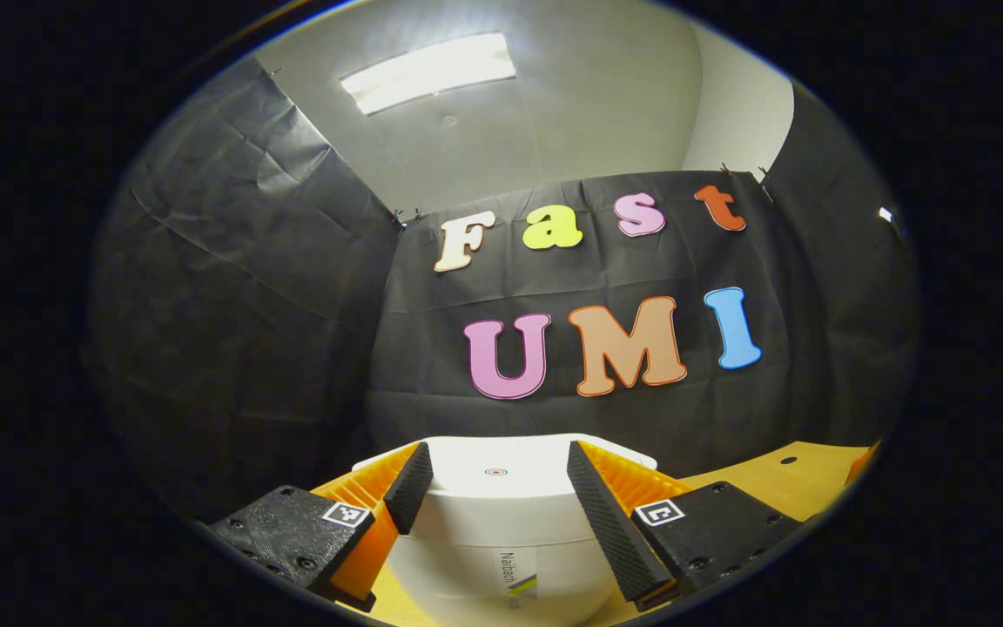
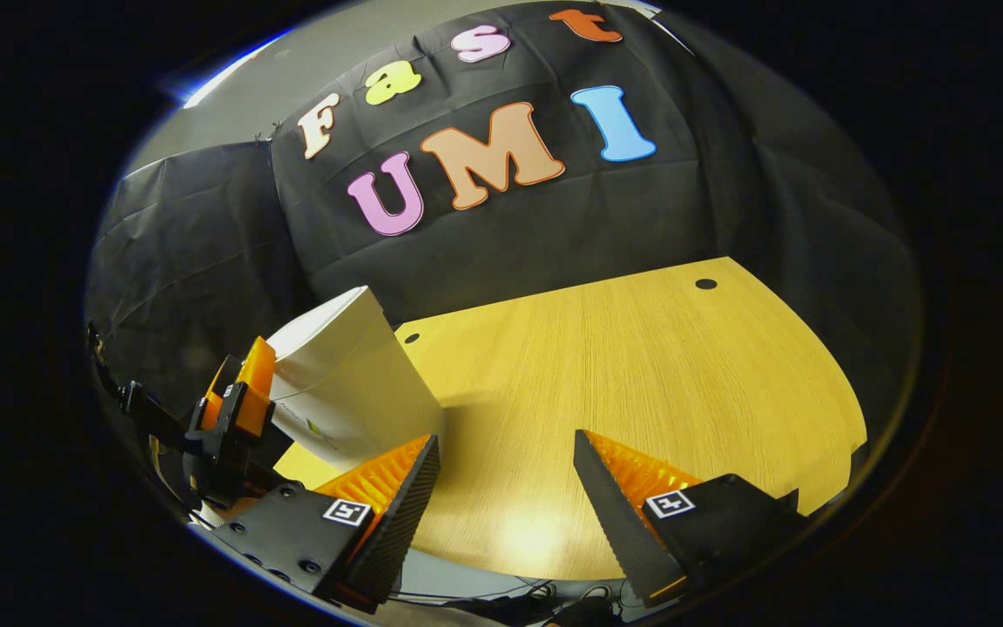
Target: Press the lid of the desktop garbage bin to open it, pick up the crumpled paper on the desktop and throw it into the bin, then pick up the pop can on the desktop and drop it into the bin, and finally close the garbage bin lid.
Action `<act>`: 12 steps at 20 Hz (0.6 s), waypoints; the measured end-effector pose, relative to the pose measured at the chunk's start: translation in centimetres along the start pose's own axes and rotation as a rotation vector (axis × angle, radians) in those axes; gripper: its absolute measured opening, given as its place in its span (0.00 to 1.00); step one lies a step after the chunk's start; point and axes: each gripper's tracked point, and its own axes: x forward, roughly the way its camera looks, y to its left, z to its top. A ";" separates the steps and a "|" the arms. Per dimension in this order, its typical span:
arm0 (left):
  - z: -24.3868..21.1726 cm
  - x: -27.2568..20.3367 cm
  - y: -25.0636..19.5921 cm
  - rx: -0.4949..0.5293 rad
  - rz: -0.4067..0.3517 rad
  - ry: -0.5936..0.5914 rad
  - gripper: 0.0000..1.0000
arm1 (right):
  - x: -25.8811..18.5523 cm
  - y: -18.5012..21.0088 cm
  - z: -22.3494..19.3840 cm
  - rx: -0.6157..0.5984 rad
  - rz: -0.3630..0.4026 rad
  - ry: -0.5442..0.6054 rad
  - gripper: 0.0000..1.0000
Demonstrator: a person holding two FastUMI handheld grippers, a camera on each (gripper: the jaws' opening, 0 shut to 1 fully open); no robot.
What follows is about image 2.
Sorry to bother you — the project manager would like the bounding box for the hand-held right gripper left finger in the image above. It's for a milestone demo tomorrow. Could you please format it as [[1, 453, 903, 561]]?
[[191, 435, 441, 615]]

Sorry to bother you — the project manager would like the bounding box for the white desktop garbage bin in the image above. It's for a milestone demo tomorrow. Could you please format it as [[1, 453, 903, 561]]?
[[265, 285, 448, 473]]

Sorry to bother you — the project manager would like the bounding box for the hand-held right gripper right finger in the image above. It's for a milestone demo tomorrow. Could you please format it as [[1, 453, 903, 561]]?
[[573, 428, 807, 609]]

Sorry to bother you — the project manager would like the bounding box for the wooden desktop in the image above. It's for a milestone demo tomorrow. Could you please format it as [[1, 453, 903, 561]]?
[[273, 256, 870, 583]]

